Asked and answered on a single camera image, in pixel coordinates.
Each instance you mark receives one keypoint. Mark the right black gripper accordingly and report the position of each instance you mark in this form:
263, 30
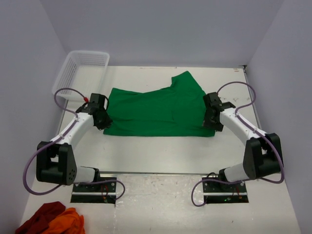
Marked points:
206, 123

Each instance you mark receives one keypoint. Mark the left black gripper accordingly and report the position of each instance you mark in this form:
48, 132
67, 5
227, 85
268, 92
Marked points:
107, 123

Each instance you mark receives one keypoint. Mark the green t shirt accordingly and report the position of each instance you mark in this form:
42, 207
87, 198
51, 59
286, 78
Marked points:
174, 111

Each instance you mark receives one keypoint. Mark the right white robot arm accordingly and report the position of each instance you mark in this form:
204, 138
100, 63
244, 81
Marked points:
262, 154

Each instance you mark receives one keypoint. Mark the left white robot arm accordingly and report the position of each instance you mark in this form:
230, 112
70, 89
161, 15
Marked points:
55, 161

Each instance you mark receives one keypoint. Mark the white plastic basket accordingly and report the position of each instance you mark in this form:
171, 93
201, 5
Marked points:
83, 71

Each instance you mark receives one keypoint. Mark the orange t shirt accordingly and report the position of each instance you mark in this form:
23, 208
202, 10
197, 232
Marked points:
68, 222

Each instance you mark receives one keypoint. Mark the dark red t shirt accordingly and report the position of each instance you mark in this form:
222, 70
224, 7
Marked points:
39, 222

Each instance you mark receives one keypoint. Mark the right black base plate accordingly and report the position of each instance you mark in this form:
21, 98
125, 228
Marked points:
218, 193

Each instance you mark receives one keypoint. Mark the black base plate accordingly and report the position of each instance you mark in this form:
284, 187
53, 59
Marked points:
218, 193
104, 193

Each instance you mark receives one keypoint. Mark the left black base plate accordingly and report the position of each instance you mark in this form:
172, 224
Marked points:
104, 193

